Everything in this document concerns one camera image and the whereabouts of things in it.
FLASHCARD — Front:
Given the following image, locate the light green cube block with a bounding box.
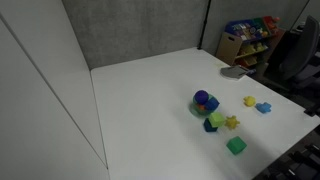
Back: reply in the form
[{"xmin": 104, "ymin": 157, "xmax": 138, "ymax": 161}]
[{"xmin": 208, "ymin": 112, "xmax": 227, "ymax": 128}]

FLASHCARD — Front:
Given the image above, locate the blue cube block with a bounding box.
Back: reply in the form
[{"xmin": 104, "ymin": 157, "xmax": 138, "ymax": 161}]
[{"xmin": 203, "ymin": 96, "xmax": 221, "ymax": 112}]

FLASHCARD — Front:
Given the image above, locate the black clamp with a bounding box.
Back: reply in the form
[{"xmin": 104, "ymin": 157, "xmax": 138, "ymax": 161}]
[{"xmin": 303, "ymin": 103, "xmax": 320, "ymax": 118}]

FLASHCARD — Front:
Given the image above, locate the black equipment frame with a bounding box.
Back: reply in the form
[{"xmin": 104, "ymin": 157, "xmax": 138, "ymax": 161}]
[{"xmin": 258, "ymin": 131, "xmax": 320, "ymax": 180}]

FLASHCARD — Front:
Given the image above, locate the blue storage bin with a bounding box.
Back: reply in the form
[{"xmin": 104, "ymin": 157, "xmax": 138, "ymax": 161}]
[{"xmin": 224, "ymin": 20, "xmax": 260, "ymax": 42}]

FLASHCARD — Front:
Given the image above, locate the gray flat cloth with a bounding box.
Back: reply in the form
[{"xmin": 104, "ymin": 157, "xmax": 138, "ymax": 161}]
[{"xmin": 220, "ymin": 65, "xmax": 249, "ymax": 81}]

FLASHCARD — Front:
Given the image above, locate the wooden toy bin shelf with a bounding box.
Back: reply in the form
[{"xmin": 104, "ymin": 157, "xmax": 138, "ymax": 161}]
[{"xmin": 215, "ymin": 15, "xmax": 287, "ymax": 69}]

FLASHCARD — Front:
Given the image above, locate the black vertical pole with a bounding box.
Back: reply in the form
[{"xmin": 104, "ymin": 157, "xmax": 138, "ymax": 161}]
[{"xmin": 197, "ymin": 0, "xmax": 212, "ymax": 51}]

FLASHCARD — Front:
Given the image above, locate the yellow star block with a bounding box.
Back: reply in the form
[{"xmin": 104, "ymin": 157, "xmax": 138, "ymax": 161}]
[{"xmin": 224, "ymin": 115, "xmax": 241, "ymax": 131}]

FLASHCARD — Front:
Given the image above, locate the blue elephant toy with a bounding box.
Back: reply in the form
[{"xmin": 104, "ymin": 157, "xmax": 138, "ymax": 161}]
[{"xmin": 255, "ymin": 101, "xmax": 272, "ymax": 114}]

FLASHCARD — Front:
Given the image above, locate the black office chair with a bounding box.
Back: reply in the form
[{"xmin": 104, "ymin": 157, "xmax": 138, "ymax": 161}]
[{"xmin": 266, "ymin": 14, "xmax": 320, "ymax": 91}]

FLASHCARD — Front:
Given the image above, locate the red storage bin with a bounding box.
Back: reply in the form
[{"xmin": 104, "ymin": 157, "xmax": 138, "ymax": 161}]
[{"xmin": 263, "ymin": 15, "xmax": 282, "ymax": 32}]

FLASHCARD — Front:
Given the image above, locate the dark teal block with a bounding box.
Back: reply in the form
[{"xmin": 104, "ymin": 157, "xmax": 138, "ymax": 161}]
[{"xmin": 203, "ymin": 117, "xmax": 219, "ymax": 133}]

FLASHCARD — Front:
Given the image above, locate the green translucent bowl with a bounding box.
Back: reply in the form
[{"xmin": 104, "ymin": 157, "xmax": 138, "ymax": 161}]
[{"xmin": 189, "ymin": 94, "xmax": 221, "ymax": 117}]

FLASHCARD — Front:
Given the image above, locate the yellow animal toy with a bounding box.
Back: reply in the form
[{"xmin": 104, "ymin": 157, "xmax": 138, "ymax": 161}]
[{"xmin": 242, "ymin": 95, "xmax": 257, "ymax": 108}]

